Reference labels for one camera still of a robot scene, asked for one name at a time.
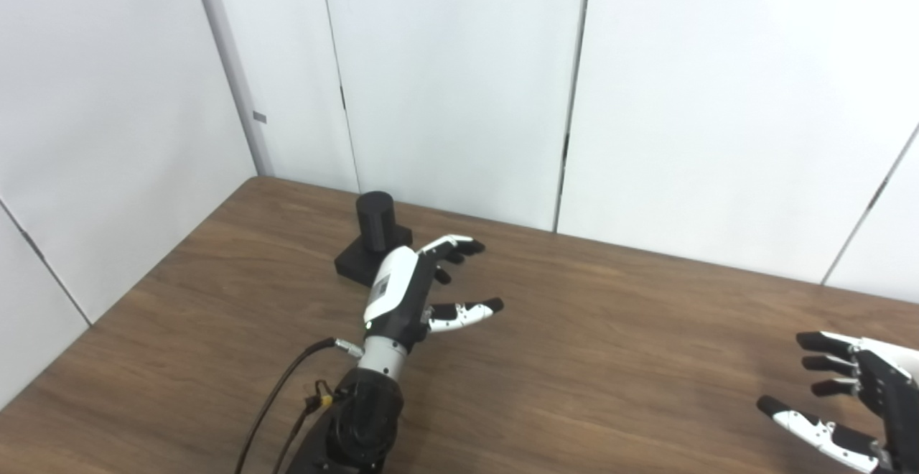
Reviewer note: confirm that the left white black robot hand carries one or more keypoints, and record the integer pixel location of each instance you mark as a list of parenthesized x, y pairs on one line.
[(395, 287)]

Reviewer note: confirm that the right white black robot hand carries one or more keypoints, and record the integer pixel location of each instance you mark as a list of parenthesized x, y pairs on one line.
[(894, 395)]

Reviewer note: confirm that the black peg with square base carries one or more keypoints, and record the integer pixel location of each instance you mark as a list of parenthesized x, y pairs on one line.
[(375, 222)]

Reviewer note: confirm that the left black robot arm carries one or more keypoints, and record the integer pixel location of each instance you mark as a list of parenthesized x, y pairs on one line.
[(366, 416)]

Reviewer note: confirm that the grey wall corner post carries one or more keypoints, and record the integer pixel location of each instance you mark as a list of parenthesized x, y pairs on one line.
[(233, 64)]

